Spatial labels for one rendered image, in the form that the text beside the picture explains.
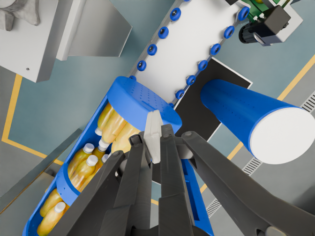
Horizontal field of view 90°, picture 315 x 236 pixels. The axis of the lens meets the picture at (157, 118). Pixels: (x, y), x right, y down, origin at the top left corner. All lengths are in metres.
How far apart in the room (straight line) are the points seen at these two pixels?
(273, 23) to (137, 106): 0.57
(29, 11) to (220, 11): 0.65
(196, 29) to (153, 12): 0.98
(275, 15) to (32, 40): 0.83
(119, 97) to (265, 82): 1.71
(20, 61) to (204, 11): 0.69
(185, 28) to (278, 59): 1.42
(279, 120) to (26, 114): 2.26
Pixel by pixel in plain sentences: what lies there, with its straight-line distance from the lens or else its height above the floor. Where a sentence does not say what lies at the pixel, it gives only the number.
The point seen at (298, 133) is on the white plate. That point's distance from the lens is 0.91.
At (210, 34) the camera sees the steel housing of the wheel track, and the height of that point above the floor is 0.93.
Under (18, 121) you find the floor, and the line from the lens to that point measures 2.38.
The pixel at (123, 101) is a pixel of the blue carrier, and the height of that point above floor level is 1.21.
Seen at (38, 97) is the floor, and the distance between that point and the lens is 2.12.
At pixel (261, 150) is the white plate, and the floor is 1.04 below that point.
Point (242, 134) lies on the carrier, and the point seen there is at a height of 0.97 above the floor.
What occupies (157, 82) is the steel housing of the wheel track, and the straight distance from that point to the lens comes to 0.73.
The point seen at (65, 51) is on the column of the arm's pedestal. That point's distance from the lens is 0.75.
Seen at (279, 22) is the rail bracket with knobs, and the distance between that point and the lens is 0.79.
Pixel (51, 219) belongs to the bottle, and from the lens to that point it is 0.98.
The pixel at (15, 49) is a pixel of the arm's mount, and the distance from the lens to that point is 0.75.
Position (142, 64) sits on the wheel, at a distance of 0.67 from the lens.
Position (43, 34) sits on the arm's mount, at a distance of 0.69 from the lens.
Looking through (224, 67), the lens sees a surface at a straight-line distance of 1.62.
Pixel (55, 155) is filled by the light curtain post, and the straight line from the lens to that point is 1.64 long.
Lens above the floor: 1.65
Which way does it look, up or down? 69 degrees down
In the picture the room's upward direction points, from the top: 179 degrees counter-clockwise
